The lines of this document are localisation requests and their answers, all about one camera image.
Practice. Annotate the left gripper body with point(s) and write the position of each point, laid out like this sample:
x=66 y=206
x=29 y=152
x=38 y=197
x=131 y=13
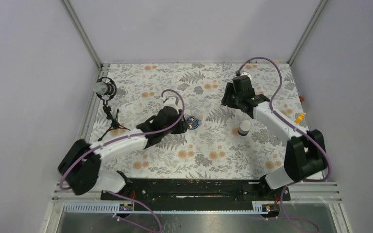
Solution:
x=178 y=129

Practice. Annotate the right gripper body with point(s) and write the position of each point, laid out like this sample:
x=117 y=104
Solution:
x=230 y=98

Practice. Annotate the round blue pill organizer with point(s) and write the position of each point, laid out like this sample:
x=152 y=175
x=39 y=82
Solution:
x=194 y=117

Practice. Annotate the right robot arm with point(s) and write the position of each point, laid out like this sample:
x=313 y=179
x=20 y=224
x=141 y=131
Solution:
x=304 y=155

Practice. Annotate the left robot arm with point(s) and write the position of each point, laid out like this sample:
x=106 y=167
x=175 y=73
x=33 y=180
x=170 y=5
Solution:
x=81 y=169

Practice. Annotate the floral table mat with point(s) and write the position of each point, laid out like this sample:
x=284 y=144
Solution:
x=213 y=150

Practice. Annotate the colourful toy block stack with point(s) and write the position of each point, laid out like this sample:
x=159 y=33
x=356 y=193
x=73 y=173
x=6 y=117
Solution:
x=300 y=117

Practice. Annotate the microphone on tripod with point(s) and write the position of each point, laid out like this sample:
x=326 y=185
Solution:
x=106 y=89

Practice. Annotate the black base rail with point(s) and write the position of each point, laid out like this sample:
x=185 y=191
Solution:
x=198 y=194

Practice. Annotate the white slotted cable duct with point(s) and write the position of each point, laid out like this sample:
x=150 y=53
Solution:
x=128 y=208

